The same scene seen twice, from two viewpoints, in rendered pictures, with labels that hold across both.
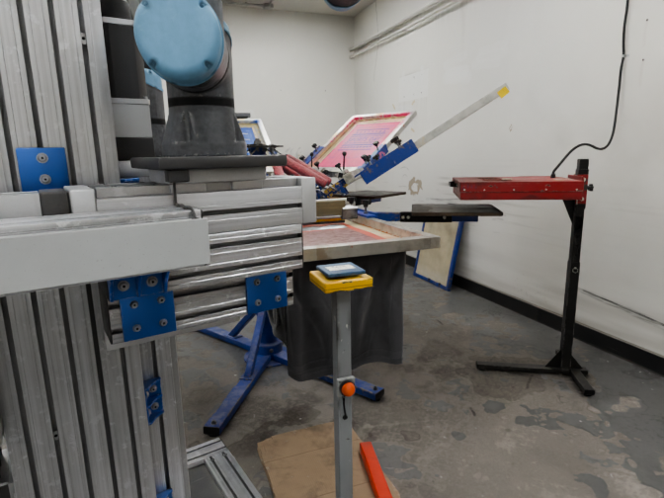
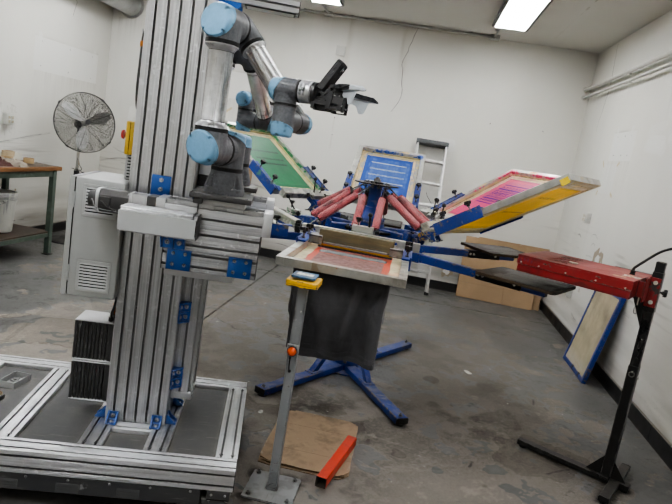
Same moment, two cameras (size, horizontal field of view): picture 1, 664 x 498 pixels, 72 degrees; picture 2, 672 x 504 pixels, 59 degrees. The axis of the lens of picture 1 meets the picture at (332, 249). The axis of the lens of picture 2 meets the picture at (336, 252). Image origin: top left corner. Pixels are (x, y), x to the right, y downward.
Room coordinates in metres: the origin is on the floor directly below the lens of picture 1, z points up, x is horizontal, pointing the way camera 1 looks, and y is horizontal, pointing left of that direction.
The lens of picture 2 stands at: (-0.93, -1.16, 1.49)
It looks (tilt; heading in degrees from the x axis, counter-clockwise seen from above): 10 degrees down; 26
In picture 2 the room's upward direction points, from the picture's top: 9 degrees clockwise
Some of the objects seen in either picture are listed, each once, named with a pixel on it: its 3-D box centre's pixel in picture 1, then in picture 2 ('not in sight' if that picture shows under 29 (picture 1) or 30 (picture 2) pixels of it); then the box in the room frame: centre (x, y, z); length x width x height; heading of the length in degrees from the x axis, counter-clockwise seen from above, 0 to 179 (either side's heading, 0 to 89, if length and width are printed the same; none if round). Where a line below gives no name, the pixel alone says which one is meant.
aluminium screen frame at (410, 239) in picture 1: (315, 230); (350, 257); (1.71, 0.06, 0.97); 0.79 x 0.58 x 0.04; 20
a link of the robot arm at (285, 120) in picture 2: not in sight; (285, 120); (0.78, -0.05, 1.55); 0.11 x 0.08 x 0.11; 8
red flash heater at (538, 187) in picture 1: (514, 187); (586, 273); (2.46, -0.98, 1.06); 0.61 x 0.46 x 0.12; 80
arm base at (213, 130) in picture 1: (204, 127); (225, 180); (0.86, 0.23, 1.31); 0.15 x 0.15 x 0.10
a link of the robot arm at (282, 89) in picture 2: not in sight; (286, 90); (0.77, -0.05, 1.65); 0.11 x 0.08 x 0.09; 97
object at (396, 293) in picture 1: (345, 314); (334, 317); (1.44, -0.04, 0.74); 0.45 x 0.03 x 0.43; 110
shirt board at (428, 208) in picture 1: (373, 214); (455, 266); (2.59, -0.24, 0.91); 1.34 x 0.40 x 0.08; 80
